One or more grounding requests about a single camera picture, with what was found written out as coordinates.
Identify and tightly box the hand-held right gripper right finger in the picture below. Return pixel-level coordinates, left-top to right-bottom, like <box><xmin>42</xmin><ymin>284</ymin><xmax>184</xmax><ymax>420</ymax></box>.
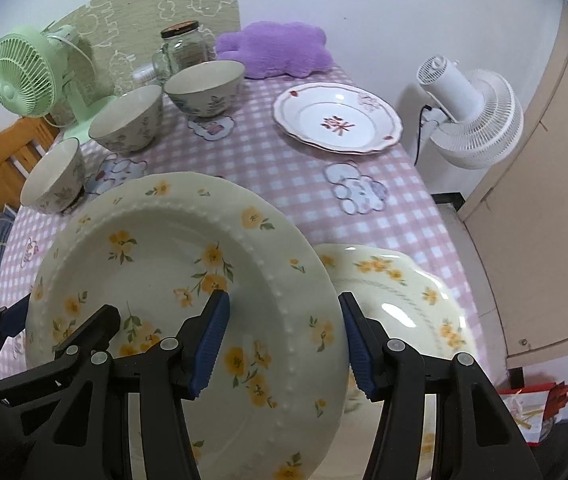
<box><xmin>338</xmin><ymin>291</ymin><xmax>540</xmax><ymax>480</ymax></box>

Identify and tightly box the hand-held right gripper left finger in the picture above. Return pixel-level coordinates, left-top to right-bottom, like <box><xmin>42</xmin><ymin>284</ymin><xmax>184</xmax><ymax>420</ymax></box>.
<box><xmin>29</xmin><ymin>291</ymin><xmax>231</xmax><ymax>480</ymax></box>

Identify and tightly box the beaded yellow floral plate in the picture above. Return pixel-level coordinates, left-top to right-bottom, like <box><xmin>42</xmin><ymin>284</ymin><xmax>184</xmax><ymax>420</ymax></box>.
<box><xmin>24</xmin><ymin>171</ymin><xmax>351</xmax><ymax>480</ymax></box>

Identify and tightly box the floral ceramic bowl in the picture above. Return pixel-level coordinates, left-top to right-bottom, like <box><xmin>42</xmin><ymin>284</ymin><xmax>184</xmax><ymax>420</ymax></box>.
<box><xmin>87</xmin><ymin>84</ymin><xmax>165</xmax><ymax>156</ymax></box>
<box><xmin>164</xmin><ymin>60</ymin><xmax>246</xmax><ymax>118</ymax></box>
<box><xmin>20</xmin><ymin>137</ymin><xmax>86</xmax><ymax>215</ymax></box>

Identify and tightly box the scalloped yellow floral plate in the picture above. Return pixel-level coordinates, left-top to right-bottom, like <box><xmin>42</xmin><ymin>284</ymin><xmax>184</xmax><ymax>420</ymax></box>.
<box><xmin>314</xmin><ymin>243</ymin><xmax>480</xmax><ymax>480</ymax></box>

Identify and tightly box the pink checked tablecloth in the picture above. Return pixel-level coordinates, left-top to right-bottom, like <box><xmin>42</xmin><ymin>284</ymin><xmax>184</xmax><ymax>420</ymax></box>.
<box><xmin>0</xmin><ymin>67</ymin><xmax>484</xmax><ymax>480</ymax></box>

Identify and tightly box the red gift bag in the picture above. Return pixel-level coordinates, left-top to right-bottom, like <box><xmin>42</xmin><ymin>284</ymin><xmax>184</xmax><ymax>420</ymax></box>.
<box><xmin>496</xmin><ymin>382</ymin><xmax>568</xmax><ymax>447</ymax></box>

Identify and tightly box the white plate red pattern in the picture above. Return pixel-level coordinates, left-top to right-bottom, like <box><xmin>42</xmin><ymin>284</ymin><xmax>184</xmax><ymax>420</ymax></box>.
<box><xmin>272</xmin><ymin>81</ymin><xmax>403</xmax><ymax>156</ymax></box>

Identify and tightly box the green desk fan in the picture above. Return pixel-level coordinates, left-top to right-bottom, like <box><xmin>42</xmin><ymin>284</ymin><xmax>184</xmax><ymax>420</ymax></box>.
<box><xmin>0</xmin><ymin>25</ymin><xmax>117</xmax><ymax>143</ymax></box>

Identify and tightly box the cotton swab container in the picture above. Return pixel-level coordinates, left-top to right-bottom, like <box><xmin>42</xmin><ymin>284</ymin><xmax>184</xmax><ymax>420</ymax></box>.
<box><xmin>131</xmin><ymin>62</ymin><xmax>159</xmax><ymax>84</ymax></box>

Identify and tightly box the white fan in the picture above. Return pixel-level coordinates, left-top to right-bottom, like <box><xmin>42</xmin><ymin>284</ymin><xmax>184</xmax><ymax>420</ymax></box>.
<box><xmin>414</xmin><ymin>55</ymin><xmax>524</xmax><ymax>171</ymax></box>

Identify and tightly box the glass jar with lid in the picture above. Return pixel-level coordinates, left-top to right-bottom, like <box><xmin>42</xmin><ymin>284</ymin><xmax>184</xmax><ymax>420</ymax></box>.
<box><xmin>152</xmin><ymin>20</ymin><xmax>215</xmax><ymax>83</ymax></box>

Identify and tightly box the purple plush toy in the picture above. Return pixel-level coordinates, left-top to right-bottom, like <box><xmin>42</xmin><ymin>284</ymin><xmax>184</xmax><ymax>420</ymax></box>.
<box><xmin>214</xmin><ymin>21</ymin><xmax>335</xmax><ymax>80</ymax></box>

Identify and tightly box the black power cable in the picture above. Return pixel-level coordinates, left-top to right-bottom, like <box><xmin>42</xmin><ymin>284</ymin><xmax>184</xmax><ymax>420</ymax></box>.
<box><xmin>413</xmin><ymin>104</ymin><xmax>434</xmax><ymax>167</ymax></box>

